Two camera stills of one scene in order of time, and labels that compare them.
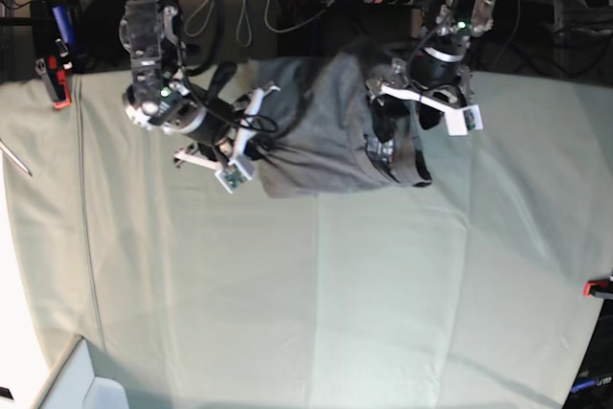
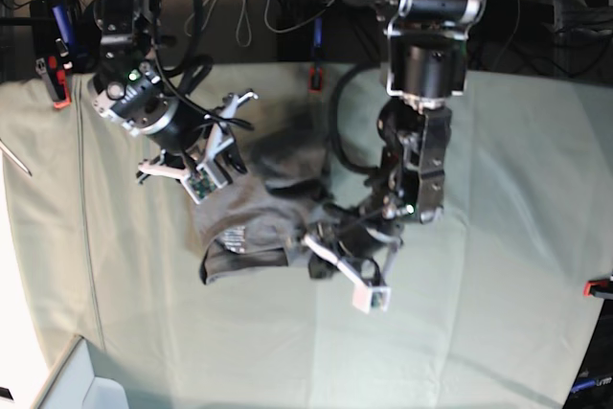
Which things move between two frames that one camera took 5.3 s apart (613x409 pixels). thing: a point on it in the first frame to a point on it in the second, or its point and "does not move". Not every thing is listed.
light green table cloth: [464, 293] does not move
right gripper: [426, 68] to [351, 233]
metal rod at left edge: [6, 148] does not move
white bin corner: [75, 386] does not move
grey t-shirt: [323, 114] to [251, 217]
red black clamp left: [55, 71] does not move
